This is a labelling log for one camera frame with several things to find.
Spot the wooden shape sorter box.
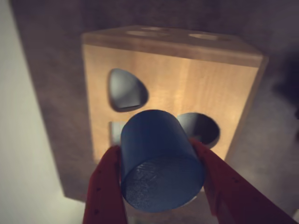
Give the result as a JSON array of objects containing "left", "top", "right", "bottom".
[{"left": 81, "top": 26, "right": 269, "bottom": 164}]

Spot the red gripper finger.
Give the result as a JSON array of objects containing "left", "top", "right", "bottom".
[
  {"left": 188, "top": 137, "right": 299, "bottom": 224},
  {"left": 82, "top": 145, "right": 128, "bottom": 224}
]

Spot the blue wooden cylinder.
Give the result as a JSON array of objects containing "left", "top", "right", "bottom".
[{"left": 119, "top": 109, "right": 206, "bottom": 213}]

